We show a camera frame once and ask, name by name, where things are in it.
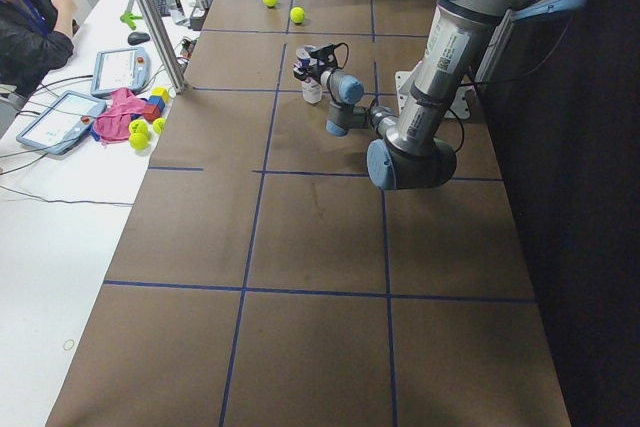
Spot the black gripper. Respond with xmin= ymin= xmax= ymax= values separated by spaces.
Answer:
xmin=293 ymin=58 xmax=327 ymax=83

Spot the white tennis ball can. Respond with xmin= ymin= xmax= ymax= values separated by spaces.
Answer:
xmin=293 ymin=45 xmax=323 ymax=105

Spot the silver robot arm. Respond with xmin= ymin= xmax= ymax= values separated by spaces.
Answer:
xmin=293 ymin=0 xmax=586 ymax=190

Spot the spare tennis ball on desk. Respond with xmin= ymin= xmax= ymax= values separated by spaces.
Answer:
xmin=152 ymin=117 xmax=166 ymax=135

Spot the yellow toy cube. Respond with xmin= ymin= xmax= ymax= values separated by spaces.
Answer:
xmin=148 ymin=87 xmax=171 ymax=106

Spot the blue toy cube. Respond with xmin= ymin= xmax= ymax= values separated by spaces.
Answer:
xmin=145 ymin=95 xmax=166 ymax=111

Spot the red toy cube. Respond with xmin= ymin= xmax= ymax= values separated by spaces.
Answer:
xmin=141 ymin=102 xmax=164 ymax=123

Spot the black computer mouse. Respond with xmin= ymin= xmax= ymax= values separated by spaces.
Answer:
xmin=127 ymin=31 xmax=150 ymax=46

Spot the green plastic toy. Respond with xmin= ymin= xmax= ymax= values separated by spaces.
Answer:
xmin=120 ymin=11 xmax=143 ymax=31

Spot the far teach pendant tablet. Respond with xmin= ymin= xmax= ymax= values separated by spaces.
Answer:
xmin=90 ymin=46 xmax=151 ymax=98

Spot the teach pendant tablet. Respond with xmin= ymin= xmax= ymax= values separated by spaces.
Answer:
xmin=16 ymin=91 xmax=107 ymax=155
xmin=90 ymin=46 xmax=151 ymax=98

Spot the pink cloth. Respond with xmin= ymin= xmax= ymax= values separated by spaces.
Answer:
xmin=92 ymin=88 xmax=146 ymax=144

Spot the near teach pendant tablet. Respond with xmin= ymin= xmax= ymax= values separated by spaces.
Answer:
xmin=16 ymin=91 xmax=107 ymax=155

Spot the seated person in dark jacket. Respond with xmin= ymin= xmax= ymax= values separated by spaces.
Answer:
xmin=1 ymin=0 xmax=79 ymax=98

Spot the rubber band on desk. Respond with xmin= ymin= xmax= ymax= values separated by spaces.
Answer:
xmin=62 ymin=339 xmax=75 ymax=351

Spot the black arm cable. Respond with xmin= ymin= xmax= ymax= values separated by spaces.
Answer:
xmin=327 ymin=41 xmax=351 ymax=71

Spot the aluminium frame post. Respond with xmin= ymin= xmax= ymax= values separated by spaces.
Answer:
xmin=137 ymin=0 xmax=186 ymax=94

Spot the white pedestal column with base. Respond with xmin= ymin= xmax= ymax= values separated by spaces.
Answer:
xmin=394 ymin=69 xmax=472 ymax=120

